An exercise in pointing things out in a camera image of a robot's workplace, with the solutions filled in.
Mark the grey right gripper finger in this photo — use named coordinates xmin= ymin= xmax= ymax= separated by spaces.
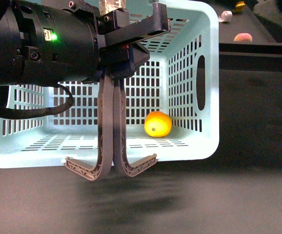
xmin=113 ymin=80 xmax=158 ymax=177

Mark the light blue plastic basket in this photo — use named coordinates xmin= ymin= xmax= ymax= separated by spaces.
xmin=0 ymin=0 xmax=219 ymax=168

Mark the pink peach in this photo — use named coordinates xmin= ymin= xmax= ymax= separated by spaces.
xmin=234 ymin=33 xmax=253 ymax=42

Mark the yellow star fruit right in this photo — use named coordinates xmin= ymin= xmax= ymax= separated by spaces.
xmin=233 ymin=1 xmax=246 ymax=14

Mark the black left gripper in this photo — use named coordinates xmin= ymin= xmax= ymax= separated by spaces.
xmin=92 ymin=2 xmax=170 ymax=82

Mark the yellow mango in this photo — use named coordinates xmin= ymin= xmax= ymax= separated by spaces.
xmin=144 ymin=111 xmax=172 ymax=137

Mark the black fruit display tray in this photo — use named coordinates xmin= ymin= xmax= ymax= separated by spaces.
xmin=219 ymin=0 xmax=282 ymax=55

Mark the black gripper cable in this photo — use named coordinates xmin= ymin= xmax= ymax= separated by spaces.
xmin=0 ymin=82 xmax=75 ymax=120

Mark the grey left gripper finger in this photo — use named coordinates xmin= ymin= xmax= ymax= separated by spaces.
xmin=65 ymin=75 xmax=114 ymax=181

